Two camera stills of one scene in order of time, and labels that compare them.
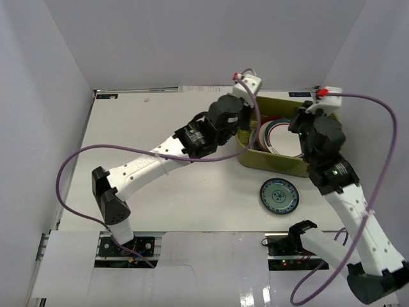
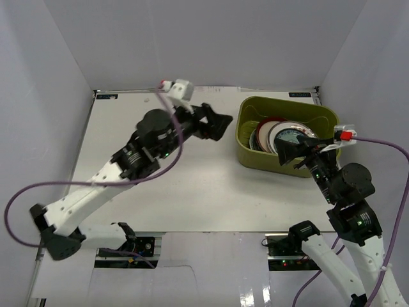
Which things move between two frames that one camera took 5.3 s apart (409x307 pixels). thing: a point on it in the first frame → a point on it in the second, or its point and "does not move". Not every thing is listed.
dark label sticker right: [300, 94] does not move
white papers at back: [206, 89] does not move
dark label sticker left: [108, 96] does not move
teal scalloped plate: [253, 144] does not move
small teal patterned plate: [279, 196] → [289, 134]
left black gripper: [246, 114] → [200, 121]
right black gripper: [301, 115] → [308, 147]
